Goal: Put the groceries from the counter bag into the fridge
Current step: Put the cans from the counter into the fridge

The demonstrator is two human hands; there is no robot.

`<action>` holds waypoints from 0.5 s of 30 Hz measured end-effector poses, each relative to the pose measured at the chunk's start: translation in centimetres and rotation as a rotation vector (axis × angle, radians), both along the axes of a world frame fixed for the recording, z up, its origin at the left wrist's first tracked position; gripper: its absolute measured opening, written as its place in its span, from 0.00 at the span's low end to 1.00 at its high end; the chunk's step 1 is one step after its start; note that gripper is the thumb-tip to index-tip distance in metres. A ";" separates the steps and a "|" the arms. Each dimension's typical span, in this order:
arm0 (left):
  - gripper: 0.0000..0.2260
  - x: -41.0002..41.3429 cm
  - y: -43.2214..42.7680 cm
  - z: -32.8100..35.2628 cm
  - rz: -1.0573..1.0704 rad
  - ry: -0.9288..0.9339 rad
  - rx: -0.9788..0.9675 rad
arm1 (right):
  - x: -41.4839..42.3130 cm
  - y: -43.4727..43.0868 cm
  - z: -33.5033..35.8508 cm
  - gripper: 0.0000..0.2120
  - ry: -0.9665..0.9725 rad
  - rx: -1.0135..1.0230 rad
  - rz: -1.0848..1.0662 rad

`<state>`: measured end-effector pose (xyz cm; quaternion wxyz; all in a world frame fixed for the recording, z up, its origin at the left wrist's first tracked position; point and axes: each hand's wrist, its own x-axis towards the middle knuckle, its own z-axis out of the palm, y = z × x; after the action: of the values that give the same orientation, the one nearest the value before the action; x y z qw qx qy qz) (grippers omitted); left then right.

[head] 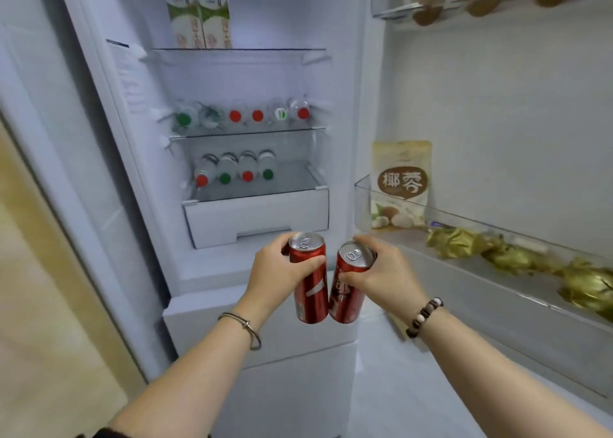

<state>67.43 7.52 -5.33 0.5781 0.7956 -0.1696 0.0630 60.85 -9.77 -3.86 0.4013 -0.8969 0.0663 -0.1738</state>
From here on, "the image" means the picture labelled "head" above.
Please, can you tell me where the person's left hand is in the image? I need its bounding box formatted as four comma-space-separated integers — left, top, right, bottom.
239, 233, 328, 319

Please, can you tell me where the person's right hand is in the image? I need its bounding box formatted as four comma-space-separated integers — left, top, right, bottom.
338, 235, 427, 320

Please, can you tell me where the red can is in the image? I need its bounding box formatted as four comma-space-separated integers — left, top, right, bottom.
287, 231, 330, 325
328, 240, 377, 324

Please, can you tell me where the coconut snack pouch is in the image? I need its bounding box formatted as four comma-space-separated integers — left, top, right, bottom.
370, 140, 434, 231

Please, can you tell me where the white green cap bottle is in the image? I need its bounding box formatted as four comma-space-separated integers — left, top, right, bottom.
267, 98, 289, 123

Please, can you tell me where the white refrigerator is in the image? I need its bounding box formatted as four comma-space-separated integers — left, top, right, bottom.
0, 0, 613, 438

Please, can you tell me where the milk carton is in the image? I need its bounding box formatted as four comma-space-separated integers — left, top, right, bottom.
166, 0, 202, 50
197, 0, 232, 50

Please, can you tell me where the person's left forearm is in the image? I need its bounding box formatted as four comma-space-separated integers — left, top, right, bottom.
109, 303, 259, 438

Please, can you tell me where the person's right forearm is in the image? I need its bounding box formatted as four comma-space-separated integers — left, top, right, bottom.
416, 308, 613, 438

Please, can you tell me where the person's black left sleeve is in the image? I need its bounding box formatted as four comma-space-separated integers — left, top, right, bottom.
76, 428, 135, 438

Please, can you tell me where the silver bangle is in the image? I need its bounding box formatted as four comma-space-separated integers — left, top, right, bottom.
218, 311, 263, 351

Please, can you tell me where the white crisper drawer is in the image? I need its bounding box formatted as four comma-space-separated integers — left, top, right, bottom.
183, 188, 330, 250

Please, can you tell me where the yellow dotted curtain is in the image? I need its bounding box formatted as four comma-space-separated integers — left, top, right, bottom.
0, 121, 147, 438

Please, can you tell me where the white instruction label sticker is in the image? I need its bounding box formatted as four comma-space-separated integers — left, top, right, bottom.
105, 39, 149, 117

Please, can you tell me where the brown white beaded bracelet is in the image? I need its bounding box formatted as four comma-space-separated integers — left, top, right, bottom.
405, 297, 445, 340

